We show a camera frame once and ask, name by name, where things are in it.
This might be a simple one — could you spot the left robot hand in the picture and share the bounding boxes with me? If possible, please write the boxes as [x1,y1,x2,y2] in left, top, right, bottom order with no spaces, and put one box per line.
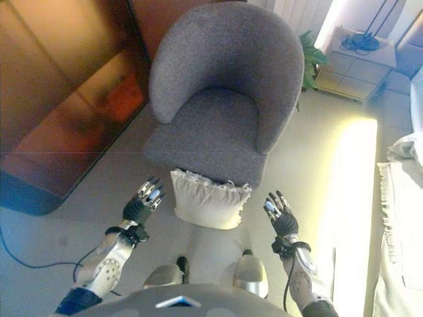
[122,176,166,227]

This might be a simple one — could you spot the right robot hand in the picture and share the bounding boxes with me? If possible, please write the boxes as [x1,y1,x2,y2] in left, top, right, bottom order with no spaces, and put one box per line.
[263,190,299,238]

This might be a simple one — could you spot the white fringed cushion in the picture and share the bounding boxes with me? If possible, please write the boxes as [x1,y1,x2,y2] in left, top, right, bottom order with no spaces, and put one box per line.
[170,168,252,230]

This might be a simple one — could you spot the right silver robot leg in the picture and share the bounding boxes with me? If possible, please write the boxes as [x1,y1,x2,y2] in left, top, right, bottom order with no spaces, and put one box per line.
[231,249,269,297]

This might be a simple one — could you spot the silver robot leg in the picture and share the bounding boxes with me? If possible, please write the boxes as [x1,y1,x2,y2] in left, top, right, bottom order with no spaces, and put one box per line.
[231,249,269,297]
[143,256,192,289]

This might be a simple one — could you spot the left silver robot leg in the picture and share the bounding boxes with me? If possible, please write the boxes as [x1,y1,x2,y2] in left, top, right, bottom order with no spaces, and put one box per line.
[143,256,192,289]

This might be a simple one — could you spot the grey robot torso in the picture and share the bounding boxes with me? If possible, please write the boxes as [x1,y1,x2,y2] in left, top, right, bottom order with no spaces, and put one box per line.
[71,283,292,317]

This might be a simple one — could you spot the white fringed blanket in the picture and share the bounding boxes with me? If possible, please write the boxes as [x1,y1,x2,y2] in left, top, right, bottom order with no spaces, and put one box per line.
[372,131,423,317]

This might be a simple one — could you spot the glossy brown wooden cabinet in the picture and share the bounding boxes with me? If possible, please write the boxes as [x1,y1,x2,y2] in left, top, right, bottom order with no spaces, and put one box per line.
[0,0,156,217]

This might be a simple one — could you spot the green potted plant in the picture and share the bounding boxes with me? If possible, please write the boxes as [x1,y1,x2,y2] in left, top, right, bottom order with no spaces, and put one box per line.
[296,30,328,112]

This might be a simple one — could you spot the white tiled side table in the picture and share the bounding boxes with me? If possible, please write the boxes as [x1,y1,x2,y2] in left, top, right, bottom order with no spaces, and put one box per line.
[313,25,398,104]

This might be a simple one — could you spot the grey fabric armchair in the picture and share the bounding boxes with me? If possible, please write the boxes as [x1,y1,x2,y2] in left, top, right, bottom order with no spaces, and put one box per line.
[143,1,305,190]

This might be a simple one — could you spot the white pleated curtain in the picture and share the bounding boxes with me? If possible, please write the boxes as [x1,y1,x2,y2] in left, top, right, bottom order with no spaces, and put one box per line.
[273,0,333,38]

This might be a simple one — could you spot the thin black lamp poles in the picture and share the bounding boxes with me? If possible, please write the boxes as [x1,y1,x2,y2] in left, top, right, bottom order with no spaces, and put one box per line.
[362,0,401,38]

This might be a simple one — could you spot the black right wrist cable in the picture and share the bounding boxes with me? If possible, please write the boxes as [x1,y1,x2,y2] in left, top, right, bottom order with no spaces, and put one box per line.
[282,244,299,312]

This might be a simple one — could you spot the black floor cable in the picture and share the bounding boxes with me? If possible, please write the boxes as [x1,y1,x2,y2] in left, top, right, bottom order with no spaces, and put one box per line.
[0,227,123,297]

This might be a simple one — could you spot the black coiled cable bundle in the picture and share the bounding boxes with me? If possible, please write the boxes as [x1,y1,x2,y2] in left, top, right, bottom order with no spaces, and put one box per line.
[341,30,380,54]

